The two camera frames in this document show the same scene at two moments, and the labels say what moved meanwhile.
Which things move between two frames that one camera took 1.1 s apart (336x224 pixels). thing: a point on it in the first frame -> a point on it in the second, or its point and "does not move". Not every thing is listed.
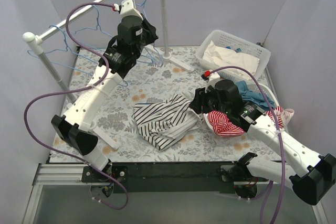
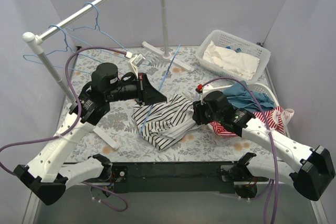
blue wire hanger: x=143 y=5 -> x=159 y=89
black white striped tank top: x=165 y=123 does not move
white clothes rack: x=35 y=42 does not move
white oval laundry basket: x=256 y=88 does not move
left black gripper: x=149 y=33 -> x=142 y=89
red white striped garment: x=226 y=125 does not move
